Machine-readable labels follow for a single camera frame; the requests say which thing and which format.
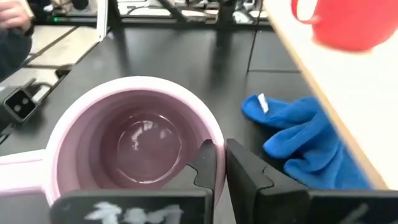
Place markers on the black camera box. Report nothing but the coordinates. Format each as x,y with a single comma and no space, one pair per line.
20,104

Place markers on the wooden shelf with black frame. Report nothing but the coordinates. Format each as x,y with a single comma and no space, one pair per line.
351,93

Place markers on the person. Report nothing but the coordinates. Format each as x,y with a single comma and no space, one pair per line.
12,53

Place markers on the blue cloth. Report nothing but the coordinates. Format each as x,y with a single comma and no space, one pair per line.
311,146

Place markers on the person's hand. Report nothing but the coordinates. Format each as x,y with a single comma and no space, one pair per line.
14,14

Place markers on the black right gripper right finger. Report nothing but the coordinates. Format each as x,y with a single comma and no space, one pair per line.
280,205

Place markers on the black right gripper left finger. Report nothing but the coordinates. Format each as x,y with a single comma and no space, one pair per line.
161,207

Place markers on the red plastic mug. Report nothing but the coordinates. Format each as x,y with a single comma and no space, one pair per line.
351,25

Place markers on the white post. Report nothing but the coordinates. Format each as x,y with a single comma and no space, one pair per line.
102,20

